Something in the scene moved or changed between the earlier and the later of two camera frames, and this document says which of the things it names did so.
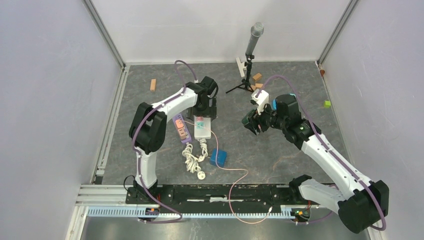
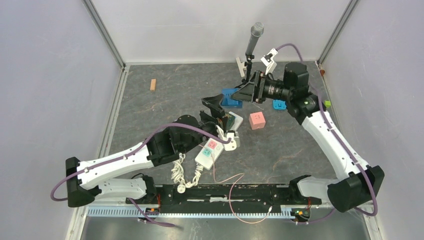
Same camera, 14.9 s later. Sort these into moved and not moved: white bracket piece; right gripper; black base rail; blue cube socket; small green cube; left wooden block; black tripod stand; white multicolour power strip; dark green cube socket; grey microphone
Moved: white multicolour power strip; right gripper; dark green cube socket; blue cube socket
Not moved: black tripod stand; black base rail; grey microphone; left wooden block; white bracket piece; small green cube
